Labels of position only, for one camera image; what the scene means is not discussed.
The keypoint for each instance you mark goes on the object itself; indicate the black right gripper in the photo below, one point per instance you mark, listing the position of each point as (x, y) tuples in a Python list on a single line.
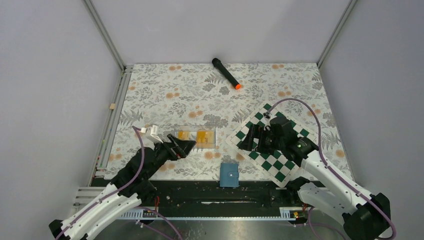
[(255, 131)]

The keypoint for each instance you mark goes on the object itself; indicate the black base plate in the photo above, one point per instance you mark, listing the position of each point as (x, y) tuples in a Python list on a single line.
[(207, 198)]

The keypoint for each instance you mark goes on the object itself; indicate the clear box with orange cards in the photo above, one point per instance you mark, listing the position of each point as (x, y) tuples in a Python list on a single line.
[(204, 135)]

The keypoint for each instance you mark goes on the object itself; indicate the floral tablecloth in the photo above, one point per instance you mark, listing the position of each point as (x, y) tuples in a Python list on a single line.
[(172, 96)]

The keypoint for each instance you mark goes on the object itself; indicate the black marker orange tip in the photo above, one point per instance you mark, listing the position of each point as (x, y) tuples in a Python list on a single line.
[(223, 70)]

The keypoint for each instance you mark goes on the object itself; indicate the green white checkered board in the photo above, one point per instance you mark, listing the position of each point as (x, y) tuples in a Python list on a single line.
[(271, 159)]

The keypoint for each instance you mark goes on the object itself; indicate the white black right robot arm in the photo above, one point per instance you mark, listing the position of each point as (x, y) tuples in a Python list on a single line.
[(363, 215)]

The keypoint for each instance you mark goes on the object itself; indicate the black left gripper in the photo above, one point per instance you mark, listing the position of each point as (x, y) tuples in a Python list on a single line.
[(177, 148)]

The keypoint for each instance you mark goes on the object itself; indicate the blue card holder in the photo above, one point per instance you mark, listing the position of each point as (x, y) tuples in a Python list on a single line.
[(229, 175)]

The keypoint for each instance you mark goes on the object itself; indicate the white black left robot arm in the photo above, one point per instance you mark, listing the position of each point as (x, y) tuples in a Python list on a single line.
[(128, 189)]

